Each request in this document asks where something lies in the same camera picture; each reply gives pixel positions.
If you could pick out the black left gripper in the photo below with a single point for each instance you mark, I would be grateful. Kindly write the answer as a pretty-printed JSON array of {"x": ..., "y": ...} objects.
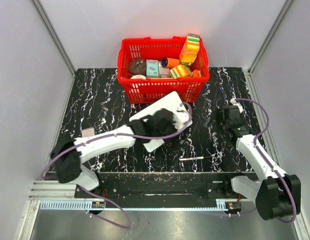
[{"x": 173, "y": 125}]

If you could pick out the small white whiteboard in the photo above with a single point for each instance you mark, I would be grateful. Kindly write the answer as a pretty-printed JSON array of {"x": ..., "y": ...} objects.
[{"x": 171, "y": 102}]

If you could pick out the white whiteboard marker pen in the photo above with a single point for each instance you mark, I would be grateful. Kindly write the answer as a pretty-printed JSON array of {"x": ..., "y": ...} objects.
[{"x": 195, "y": 158}]

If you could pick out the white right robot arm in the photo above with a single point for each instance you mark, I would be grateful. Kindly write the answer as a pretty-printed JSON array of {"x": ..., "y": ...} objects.
[{"x": 276, "y": 194}]

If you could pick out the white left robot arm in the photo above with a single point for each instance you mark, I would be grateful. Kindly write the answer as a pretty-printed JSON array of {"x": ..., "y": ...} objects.
[{"x": 71, "y": 154}]

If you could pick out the red plastic shopping basket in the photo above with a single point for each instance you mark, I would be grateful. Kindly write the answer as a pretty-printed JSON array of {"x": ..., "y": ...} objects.
[{"x": 142, "y": 91}]

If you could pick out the pink white small box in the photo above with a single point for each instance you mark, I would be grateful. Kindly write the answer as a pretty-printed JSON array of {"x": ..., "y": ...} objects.
[{"x": 163, "y": 71}]

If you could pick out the white round lid container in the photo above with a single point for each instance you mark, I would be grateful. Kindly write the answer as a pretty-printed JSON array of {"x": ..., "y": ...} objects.
[{"x": 138, "y": 76}]

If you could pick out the yellow green sponge pack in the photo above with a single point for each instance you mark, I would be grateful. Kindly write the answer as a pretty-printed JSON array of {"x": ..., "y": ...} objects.
[{"x": 180, "y": 71}]

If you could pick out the teal white small box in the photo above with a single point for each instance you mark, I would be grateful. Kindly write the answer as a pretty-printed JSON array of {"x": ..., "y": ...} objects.
[{"x": 152, "y": 68}]

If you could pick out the orange snack packet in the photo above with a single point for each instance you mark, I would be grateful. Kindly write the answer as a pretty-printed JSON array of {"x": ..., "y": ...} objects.
[{"x": 195, "y": 74}]

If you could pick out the orange blue cylindrical can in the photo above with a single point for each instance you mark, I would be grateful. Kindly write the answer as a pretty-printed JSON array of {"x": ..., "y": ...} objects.
[{"x": 167, "y": 62}]

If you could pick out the brown round bread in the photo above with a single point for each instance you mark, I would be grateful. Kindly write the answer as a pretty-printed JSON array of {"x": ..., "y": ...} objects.
[{"x": 137, "y": 67}]

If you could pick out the small pink label card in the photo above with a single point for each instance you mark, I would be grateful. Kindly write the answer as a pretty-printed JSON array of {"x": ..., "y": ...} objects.
[{"x": 88, "y": 132}]

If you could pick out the orange green sponge box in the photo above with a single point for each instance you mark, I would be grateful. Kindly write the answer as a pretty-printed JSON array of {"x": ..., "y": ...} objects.
[{"x": 190, "y": 50}]

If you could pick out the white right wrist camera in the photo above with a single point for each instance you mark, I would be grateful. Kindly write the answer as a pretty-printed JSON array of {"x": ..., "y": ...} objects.
[{"x": 237, "y": 104}]

